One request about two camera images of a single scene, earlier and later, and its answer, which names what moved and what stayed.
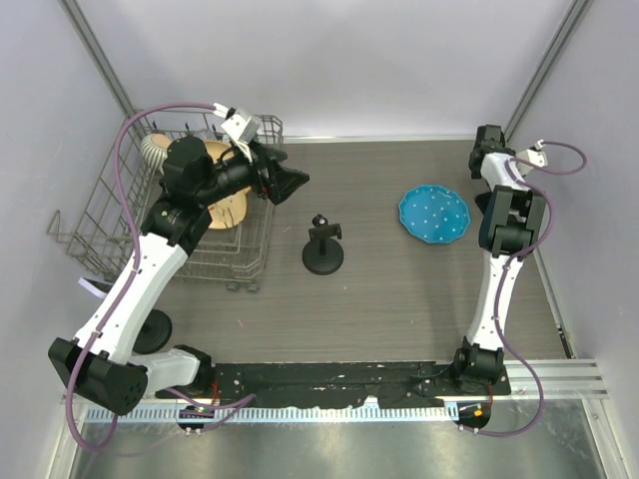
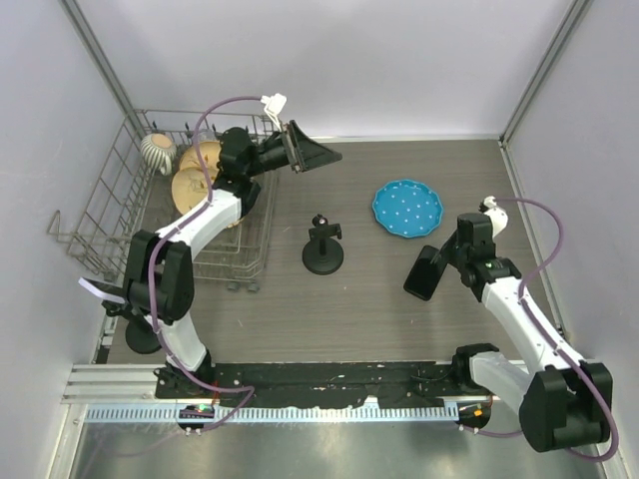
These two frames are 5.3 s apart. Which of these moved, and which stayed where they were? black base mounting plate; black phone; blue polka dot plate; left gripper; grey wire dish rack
Moved: black phone; blue polka dot plate; left gripper
Stayed: grey wire dish rack; black base mounting plate
